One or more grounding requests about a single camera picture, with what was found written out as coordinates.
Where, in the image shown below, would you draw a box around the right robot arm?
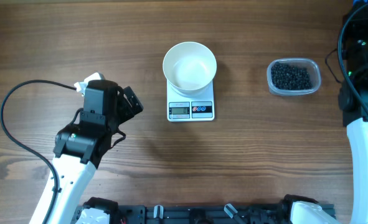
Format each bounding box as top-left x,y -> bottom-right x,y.
337,1 -> 368,223

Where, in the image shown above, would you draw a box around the clear plastic food container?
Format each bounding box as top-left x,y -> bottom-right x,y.
267,58 -> 321,96

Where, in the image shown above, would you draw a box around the black left camera cable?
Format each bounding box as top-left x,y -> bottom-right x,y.
0,79 -> 78,224

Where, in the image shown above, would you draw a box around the white digital kitchen scale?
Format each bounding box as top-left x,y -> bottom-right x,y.
167,82 -> 215,122

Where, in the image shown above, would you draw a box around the white round bowl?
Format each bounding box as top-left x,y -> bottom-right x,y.
163,42 -> 217,95

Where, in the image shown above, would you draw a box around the black beans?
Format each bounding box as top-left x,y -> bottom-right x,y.
271,62 -> 312,90

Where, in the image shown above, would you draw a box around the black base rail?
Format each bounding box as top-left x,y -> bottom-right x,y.
71,194 -> 337,224

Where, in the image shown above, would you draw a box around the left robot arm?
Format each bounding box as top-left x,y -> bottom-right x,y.
30,80 -> 143,223

